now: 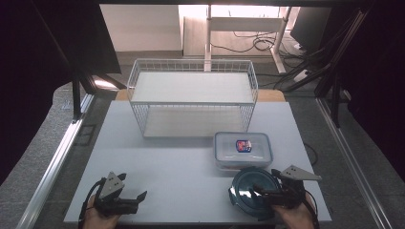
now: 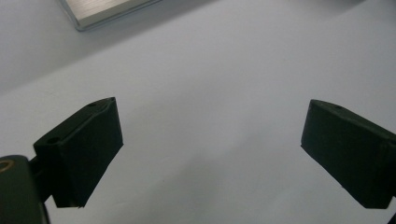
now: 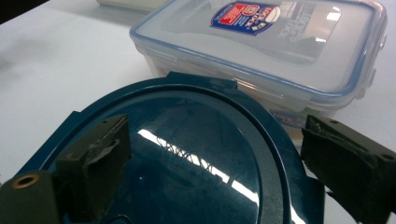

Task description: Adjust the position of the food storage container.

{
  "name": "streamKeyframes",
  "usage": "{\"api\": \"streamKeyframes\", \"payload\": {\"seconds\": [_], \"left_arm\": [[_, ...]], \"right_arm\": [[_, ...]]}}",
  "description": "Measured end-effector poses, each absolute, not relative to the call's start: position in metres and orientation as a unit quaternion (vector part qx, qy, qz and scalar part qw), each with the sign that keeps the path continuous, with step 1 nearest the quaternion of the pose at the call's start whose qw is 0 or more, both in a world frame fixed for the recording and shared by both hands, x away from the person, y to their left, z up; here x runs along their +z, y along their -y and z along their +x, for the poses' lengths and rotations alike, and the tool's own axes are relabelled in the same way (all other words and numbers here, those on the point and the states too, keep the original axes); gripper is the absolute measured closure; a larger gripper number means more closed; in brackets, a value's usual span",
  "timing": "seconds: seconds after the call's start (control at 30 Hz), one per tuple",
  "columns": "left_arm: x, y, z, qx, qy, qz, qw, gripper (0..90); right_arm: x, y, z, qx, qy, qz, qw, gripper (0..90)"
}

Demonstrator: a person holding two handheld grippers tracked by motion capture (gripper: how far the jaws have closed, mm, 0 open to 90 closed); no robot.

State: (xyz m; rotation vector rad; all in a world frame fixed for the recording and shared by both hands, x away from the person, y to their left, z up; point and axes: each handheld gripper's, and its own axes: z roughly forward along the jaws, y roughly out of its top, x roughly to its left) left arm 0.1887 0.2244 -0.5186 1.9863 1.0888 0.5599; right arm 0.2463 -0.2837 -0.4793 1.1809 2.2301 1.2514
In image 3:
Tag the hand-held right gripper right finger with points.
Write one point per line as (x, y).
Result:
(348, 168)

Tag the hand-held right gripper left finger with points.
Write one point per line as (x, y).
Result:
(93, 168)

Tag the round dark blue food container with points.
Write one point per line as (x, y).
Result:
(199, 161)

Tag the clear rectangular food container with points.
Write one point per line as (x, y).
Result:
(264, 53)

